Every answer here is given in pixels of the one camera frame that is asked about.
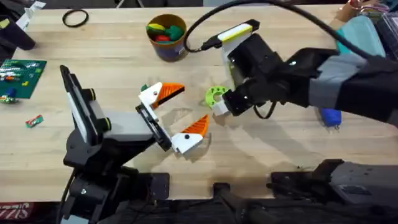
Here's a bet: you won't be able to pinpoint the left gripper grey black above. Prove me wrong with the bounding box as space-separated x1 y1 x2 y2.
63 82 210 172

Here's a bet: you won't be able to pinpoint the blue electric screwdriver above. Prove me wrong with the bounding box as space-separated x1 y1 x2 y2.
318 106 343 130

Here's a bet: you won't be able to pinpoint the green disc with holes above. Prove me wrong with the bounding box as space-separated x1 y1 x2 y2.
204 85 231 110

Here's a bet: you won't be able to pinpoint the right wrist upright plate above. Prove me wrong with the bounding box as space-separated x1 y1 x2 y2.
221 39 249 90

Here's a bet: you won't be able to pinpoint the tub with toy vegetables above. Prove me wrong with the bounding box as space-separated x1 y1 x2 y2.
146 14 190 63

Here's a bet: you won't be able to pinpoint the left wrist upright black plate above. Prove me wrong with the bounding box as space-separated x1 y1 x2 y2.
59 64 99 146

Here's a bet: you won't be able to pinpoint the small red green toy block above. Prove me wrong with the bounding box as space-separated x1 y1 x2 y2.
25 114 45 129

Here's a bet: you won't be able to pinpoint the green board with toy blocks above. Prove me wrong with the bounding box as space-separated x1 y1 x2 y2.
0 58 48 100

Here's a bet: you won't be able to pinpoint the teal box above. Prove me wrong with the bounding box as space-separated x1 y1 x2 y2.
335 15 387 58

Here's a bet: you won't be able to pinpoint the small loose toy blocks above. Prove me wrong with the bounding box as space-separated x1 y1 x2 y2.
0 95 18 105

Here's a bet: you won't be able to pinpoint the white box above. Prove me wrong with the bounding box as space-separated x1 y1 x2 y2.
16 1 47 31

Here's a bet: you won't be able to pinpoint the black bag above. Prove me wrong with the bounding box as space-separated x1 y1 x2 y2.
0 6 37 60

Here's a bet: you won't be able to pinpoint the heap of colourful items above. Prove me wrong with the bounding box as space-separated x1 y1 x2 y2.
338 0 398 24

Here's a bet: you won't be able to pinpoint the red label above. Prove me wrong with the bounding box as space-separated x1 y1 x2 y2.
0 202 35 220

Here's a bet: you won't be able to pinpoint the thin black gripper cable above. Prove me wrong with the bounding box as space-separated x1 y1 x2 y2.
252 101 277 120

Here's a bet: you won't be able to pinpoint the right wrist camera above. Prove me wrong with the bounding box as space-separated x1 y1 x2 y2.
217 19 261 44

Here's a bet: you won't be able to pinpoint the black rail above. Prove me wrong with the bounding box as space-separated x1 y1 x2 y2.
124 182 398 224

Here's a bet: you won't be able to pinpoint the thick black camera cable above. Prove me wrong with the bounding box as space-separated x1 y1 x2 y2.
183 0 383 60

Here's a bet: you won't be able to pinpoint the black ring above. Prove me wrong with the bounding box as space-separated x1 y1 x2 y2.
62 8 90 29

